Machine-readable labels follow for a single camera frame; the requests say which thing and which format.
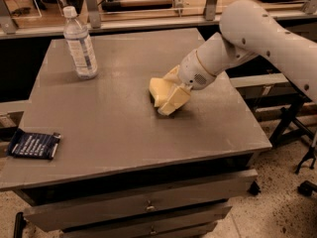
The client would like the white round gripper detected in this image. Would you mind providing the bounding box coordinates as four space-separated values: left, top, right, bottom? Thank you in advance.
158 50 216 116

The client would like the yellow sponge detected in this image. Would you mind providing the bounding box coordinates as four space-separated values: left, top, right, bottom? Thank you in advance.
149 77 172 107

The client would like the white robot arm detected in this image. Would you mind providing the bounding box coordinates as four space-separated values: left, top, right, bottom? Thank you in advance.
151 0 317 115

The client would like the clear plastic water bottle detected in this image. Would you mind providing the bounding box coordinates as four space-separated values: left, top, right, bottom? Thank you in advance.
63 6 98 79

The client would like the grey drawer cabinet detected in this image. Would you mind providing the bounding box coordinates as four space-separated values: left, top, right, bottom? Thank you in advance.
0 29 270 234

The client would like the upper grey drawer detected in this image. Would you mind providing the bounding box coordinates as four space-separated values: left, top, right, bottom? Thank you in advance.
24 170 258 231

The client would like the grey drawer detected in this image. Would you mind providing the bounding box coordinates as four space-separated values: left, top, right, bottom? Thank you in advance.
63 202 232 238
24 170 258 231

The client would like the black office chair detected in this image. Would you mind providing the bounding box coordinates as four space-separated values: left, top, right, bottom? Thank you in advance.
250 59 317 196

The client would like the lower grey drawer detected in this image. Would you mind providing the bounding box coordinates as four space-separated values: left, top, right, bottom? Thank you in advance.
63 202 232 238

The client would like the blue snack packet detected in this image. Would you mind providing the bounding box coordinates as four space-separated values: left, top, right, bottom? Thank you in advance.
6 129 61 160

